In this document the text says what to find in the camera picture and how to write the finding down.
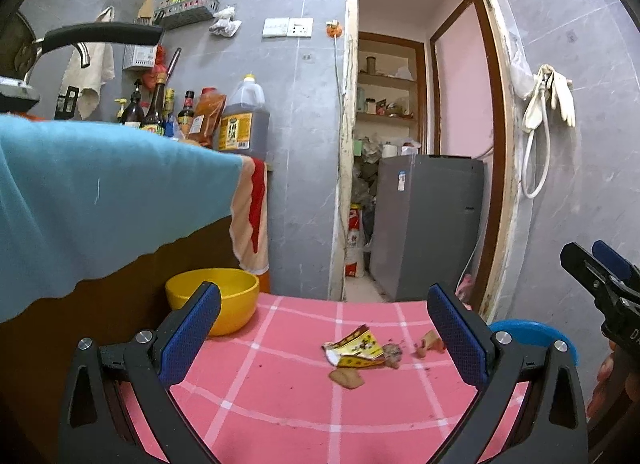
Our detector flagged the purple onion skin scrap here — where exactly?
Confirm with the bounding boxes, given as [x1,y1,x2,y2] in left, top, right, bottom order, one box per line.
[382,343,404,370]

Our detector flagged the brown potato peel piece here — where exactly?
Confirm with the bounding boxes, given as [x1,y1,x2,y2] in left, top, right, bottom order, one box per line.
[329,368,364,390]

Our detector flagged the yellow snack wrapper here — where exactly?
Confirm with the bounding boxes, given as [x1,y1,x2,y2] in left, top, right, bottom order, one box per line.
[322,324,385,369]

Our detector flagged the person's right hand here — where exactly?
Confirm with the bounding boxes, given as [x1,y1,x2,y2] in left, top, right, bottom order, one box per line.
[584,340,640,420]

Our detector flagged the blue plastic bucket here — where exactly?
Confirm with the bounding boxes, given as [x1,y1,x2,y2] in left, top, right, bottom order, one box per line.
[489,319,579,366]

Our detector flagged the white rubber gloves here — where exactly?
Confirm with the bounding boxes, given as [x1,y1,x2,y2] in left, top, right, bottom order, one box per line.
[522,64,576,132]

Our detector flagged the yellow plastic bowl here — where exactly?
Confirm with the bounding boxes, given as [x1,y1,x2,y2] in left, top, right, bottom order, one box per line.
[165,268,260,337]

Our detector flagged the blue cloth cover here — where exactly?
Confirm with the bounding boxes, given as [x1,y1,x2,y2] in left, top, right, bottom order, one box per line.
[1,114,242,321]

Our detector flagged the red white rice bag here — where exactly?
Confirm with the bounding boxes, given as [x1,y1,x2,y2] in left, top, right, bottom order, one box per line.
[345,204,364,278]

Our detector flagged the wooden storage shelf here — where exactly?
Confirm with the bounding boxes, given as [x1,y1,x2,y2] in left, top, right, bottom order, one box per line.
[355,31,427,153]

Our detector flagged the dark soy sauce bottle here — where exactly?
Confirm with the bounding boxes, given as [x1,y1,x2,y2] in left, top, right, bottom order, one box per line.
[140,73,167,136]

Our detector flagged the dark bottle red cap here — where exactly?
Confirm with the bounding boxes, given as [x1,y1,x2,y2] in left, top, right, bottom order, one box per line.
[178,90,194,138]

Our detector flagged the orange seasoning pouch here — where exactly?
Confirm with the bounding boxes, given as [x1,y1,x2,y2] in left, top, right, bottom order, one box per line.
[188,87,226,149]

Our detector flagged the large cooking oil jug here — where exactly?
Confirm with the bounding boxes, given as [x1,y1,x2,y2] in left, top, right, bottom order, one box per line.
[214,74,270,161]

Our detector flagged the beige hanging rag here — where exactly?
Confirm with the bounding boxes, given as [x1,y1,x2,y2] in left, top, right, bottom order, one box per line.
[54,6,117,121]

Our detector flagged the white chopstick holder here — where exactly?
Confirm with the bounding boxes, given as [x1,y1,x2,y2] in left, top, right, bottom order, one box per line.
[122,45,157,71]

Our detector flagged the white hose loop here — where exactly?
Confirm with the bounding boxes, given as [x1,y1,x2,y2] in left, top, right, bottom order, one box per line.
[519,93,552,200]

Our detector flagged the black pan handle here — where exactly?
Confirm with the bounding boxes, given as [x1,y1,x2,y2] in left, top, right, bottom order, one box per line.
[34,22,164,54]

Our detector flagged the white wall socket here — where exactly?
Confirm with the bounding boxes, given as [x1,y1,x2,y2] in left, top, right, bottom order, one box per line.
[262,18,314,38]

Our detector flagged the grey wall shelf basket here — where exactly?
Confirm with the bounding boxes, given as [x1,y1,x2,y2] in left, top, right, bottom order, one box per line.
[152,0,219,30]

